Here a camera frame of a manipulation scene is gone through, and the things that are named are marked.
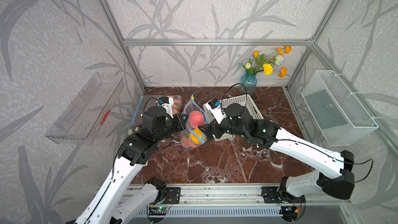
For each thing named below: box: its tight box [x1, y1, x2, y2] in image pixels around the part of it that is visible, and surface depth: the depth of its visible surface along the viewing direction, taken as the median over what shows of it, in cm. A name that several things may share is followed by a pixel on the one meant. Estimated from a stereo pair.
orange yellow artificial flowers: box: [242, 45, 293, 78], surface depth 102 cm
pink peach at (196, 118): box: [188, 110, 205, 130], surface depth 68 cm
